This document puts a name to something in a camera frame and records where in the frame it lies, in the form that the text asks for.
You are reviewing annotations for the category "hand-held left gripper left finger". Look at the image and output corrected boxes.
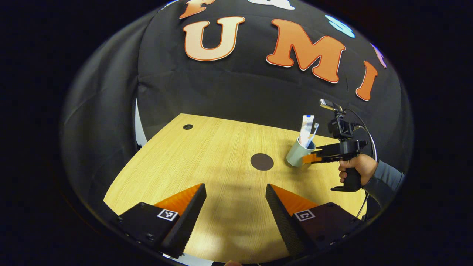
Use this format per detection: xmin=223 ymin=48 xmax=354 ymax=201
xmin=111 ymin=183 xmax=207 ymax=259

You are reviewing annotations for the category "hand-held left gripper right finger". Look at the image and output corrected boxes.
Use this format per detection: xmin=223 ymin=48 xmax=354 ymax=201
xmin=265 ymin=184 xmax=366 ymax=257

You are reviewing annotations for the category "light blue cup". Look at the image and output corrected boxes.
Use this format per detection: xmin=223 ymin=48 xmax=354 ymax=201
xmin=286 ymin=137 xmax=316 ymax=167

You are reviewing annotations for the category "white toothbrush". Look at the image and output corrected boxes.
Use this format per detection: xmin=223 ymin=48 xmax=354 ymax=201
xmin=307 ymin=123 xmax=320 ymax=148

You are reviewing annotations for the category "white toothpaste tube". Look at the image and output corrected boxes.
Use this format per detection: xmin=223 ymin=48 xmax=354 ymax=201
xmin=299 ymin=115 xmax=315 ymax=147

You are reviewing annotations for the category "dark brown round coaster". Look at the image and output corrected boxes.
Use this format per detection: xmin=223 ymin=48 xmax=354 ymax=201
xmin=251 ymin=153 xmax=274 ymax=171

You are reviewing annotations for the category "wooden desktop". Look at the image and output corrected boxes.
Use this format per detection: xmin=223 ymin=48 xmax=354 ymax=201
xmin=103 ymin=113 xmax=368 ymax=265

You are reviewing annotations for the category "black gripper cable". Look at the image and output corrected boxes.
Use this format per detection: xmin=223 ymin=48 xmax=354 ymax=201
xmin=344 ymin=108 xmax=378 ymax=221

